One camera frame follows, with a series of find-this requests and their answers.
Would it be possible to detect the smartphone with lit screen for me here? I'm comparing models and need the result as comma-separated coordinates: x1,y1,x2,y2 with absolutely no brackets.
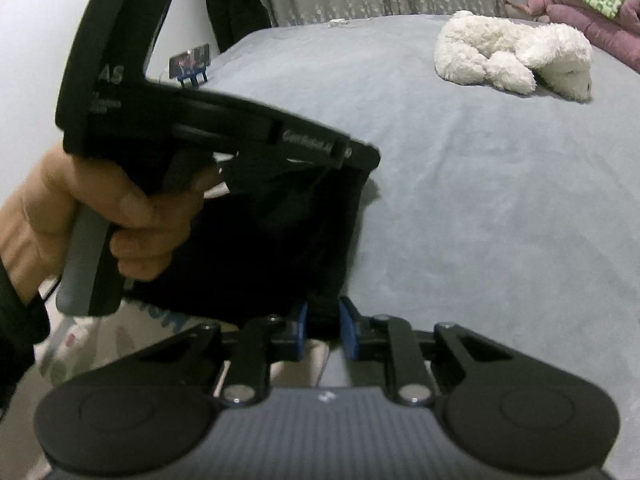
169,42,211,79

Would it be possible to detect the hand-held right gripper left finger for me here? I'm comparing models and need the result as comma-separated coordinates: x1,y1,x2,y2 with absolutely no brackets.
144,301,308,407

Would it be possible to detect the black hanging garment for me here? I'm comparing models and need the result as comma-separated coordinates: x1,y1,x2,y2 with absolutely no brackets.
200,0,274,54

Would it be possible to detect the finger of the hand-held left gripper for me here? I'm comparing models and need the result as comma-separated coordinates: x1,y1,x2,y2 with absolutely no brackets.
275,115,382,173

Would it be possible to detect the white plush toy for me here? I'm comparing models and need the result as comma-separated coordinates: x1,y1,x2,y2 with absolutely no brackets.
434,10,594,104

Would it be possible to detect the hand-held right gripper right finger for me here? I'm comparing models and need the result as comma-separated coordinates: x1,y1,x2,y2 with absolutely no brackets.
338,296,516,407

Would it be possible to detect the person's left hand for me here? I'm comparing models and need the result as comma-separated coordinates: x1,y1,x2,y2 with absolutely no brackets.
0,144,217,302

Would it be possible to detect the beige sweatshirt with black sleeves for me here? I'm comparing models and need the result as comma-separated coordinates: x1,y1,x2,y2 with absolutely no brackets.
32,162,383,391

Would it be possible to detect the blue phone stand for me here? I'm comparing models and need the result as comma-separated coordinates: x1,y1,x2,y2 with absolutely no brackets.
177,67,209,89

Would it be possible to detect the grey bed sheet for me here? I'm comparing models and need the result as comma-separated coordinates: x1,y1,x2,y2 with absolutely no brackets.
0,12,640,480

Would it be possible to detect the pink blanket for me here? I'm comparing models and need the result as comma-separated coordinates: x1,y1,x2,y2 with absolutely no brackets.
502,0,640,74

